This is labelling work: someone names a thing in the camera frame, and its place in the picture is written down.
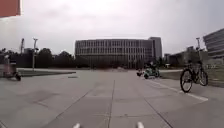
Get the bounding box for long grey building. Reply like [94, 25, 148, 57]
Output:
[74, 36, 163, 70]

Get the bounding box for grey paved plaza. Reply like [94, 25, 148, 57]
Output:
[0, 68, 224, 128]

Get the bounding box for green scooter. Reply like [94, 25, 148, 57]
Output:
[143, 63, 161, 80]

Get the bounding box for row of trees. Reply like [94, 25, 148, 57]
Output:
[0, 47, 78, 70]

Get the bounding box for robot's own part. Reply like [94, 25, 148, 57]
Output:
[72, 122, 82, 128]
[136, 121, 146, 128]

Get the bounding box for low buildings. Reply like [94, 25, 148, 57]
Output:
[163, 45, 205, 68]

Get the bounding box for grass area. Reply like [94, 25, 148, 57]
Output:
[159, 68, 224, 89]
[16, 68, 77, 78]

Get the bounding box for black bicycle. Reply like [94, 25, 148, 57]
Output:
[179, 59, 210, 94]

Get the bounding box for pole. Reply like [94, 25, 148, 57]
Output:
[31, 37, 40, 71]

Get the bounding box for street lamp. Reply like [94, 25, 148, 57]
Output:
[195, 36, 203, 62]

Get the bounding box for vehicle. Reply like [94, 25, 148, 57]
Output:
[0, 54, 23, 82]

